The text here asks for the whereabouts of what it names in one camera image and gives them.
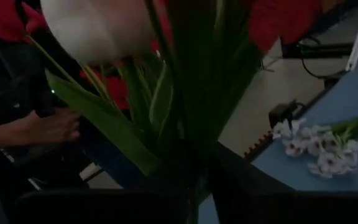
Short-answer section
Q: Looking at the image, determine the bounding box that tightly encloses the person's forearm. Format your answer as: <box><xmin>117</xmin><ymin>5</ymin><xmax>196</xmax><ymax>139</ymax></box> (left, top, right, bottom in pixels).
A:
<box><xmin>0</xmin><ymin>123</ymin><xmax>30</xmax><ymax>149</ymax></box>

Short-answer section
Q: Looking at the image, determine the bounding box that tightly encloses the white artificial tulip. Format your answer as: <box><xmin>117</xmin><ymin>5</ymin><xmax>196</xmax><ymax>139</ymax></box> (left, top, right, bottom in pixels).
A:
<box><xmin>40</xmin><ymin>0</ymin><xmax>161</xmax><ymax>177</ymax></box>

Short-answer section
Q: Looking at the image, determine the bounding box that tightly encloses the clear glass vase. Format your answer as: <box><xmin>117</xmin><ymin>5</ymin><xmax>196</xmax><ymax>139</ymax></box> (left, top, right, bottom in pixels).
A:
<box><xmin>158</xmin><ymin>136</ymin><xmax>217</xmax><ymax>224</ymax></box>

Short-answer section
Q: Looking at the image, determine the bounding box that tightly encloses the person's hand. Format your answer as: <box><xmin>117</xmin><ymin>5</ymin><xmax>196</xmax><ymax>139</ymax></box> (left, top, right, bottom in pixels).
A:
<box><xmin>26</xmin><ymin>107</ymin><xmax>82</xmax><ymax>146</ymax></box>

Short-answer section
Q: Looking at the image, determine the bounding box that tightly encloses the black floor stand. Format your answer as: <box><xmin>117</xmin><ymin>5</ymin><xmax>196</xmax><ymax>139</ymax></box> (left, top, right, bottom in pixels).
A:
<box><xmin>280</xmin><ymin>35</ymin><xmax>356</xmax><ymax>80</ymax></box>

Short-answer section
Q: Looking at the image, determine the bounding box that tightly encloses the blue table mat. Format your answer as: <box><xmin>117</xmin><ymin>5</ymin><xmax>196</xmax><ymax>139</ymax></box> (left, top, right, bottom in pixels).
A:
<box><xmin>197</xmin><ymin>55</ymin><xmax>358</xmax><ymax>224</ymax></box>

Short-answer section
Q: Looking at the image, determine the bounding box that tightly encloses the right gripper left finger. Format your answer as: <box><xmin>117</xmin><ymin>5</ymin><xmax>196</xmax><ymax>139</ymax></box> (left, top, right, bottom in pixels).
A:
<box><xmin>7</xmin><ymin>189</ymin><xmax>195</xmax><ymax>224</ymax></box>

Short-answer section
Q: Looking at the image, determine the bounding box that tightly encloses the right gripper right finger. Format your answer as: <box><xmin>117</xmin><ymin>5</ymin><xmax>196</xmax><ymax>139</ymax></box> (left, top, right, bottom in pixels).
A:
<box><xmin>211</xmin><ymin>143</ymin><xmax>358</xmax><ymax>224</ymax></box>

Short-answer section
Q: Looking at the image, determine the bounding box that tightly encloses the red artificial flower spray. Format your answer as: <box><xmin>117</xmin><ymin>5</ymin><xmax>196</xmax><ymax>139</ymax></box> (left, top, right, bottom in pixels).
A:
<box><xmin>0</xmin><ymin>0</ymin><xmax>130</xmax><ymax>111</ymax></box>
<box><xmin>166</xmin><ymin>0</ymin><xmax>324</xmax><ymax>153</ymax></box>

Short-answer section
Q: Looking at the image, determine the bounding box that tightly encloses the white artificial flower spray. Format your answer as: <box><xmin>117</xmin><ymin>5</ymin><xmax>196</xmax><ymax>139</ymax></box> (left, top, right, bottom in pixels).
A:
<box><xmin>271</xmin><ymin>108</ymin><xmax>358</xmax><ymax>180</ymax></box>

